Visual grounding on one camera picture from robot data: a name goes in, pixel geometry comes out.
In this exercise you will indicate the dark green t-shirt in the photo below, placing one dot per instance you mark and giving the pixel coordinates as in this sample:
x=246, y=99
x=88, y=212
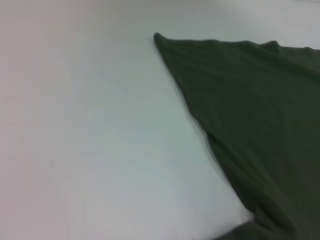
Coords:
x=250, y=112

